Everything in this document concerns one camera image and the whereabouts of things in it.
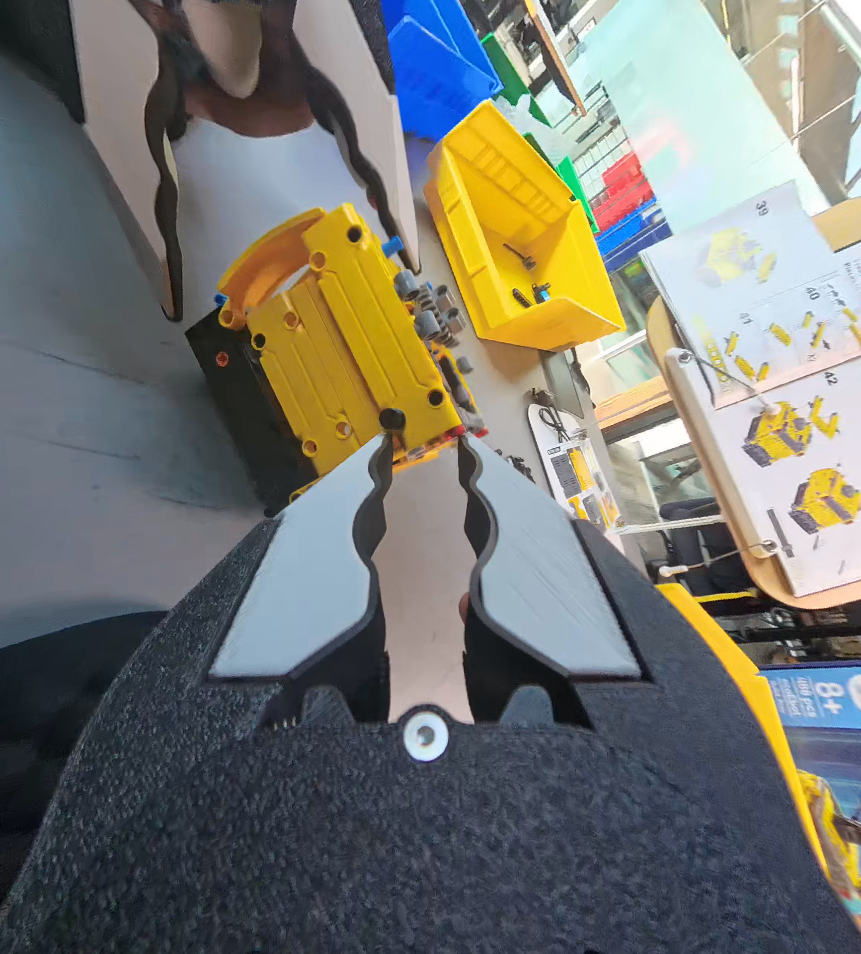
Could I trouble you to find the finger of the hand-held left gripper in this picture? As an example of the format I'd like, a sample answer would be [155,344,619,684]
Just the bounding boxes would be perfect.
[291,0,424,277]
[67,0,187,324]

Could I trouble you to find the dark desk cable hatch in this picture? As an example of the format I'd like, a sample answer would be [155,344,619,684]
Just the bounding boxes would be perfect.
[538,346,588,420]

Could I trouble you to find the black usb cable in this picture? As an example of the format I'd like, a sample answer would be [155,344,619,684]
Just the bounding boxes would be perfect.
[531,388,573,442]

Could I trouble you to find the green plastic storage bin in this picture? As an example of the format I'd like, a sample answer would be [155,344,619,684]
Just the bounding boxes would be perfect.
[523,133,599,234]
[481,33,550,128]

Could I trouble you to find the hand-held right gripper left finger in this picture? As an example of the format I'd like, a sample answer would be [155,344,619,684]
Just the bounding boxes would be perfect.
[209,432,394,724]

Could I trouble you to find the lego instruction booklet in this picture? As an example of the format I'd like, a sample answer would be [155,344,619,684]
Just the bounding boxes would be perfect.
[639,181,861,597]

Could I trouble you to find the metal page holder clip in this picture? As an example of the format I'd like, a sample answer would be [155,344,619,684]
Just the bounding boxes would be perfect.
[678,350,783,418]

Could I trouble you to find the wooden top office desk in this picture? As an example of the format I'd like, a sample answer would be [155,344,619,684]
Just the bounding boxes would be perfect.
[523,0,588,116]

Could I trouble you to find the yellow lego vehicle model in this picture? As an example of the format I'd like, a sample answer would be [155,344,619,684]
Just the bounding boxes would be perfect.
[184,203,491,515]

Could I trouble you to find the lego sticker sheet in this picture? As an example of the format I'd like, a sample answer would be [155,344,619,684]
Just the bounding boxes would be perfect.
[546,440,621,532]

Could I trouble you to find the blue plastic storage bin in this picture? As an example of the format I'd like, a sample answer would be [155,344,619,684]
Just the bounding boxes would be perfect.
[382,0,504,143]

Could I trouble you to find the lego set box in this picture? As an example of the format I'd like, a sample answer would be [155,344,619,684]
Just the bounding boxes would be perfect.
[758,659,861,954]

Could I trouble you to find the stack of coloured crates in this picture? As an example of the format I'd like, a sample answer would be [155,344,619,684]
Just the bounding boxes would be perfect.
[594,153,673,262]

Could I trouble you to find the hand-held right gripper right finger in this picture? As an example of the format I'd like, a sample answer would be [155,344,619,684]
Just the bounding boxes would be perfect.
[459,434,643,724]

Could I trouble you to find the clear bubble wrap sheet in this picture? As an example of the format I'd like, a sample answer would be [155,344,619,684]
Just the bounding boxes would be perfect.
[493,93,550,139]

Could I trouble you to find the yellow plastic storage bin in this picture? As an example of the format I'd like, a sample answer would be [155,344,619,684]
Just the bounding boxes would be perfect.
[423,100,627,353]
[657,583,830,880]

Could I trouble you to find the white flat board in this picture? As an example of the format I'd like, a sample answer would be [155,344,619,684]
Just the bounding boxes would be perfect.
[527,402,625,534]

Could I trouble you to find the person's left hand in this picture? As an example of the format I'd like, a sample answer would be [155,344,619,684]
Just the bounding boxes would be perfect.
[186,0,318,140]

